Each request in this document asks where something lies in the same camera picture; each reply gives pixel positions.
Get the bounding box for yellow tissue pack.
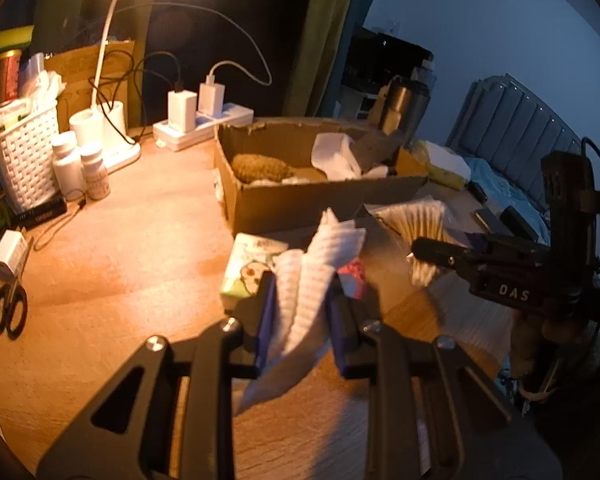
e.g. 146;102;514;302
411;140;471;191

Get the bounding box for black scissors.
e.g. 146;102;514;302
0;281;29;340

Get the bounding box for white woven basket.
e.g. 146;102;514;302
0;101;59;214

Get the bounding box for red tin can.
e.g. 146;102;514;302
0;49;22;106

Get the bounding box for dark grey knit sock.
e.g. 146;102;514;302
351;130;404;172

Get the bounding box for brown cardboard box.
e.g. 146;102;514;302
214;117;428;234

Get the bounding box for black car key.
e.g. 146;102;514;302
465;181;488;205

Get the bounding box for white charger with black cable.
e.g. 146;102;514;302
134;50;197;133

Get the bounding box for brown sponge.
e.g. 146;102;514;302
230;154;294;184

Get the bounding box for pink plush toy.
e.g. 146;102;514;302
337;258;366;300

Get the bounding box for white folded cloth in box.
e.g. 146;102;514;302
311;132;389;181

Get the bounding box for white desk lamp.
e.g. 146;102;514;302
68;0;214;174

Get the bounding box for black power bank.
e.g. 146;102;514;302
500;206;539;243

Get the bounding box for black pen-like tube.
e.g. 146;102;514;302
12;195;68;230

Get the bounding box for black monitor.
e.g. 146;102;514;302
341;25;434;94

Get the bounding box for cotton swab pack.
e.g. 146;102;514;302
367;196;460;287

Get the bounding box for labelled white pill bottle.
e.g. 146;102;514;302
80;141;110;200

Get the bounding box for light blue bedding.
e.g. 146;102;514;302
464;156;550;245

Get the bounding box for grey padded headboard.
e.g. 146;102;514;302
446;74;581;212

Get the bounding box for small white box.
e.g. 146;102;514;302
0;230;29;278

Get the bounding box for white power strip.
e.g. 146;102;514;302
152;103;253;152

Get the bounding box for cartoon pocket tissue pack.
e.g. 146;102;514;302
220;233;288;312

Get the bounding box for stainless steel travel tumbler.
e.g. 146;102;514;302
378;76;430;136

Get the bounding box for yellow curtain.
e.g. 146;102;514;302
283;0;351;117

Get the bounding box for black smartphone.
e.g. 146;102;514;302
474;208;513;236

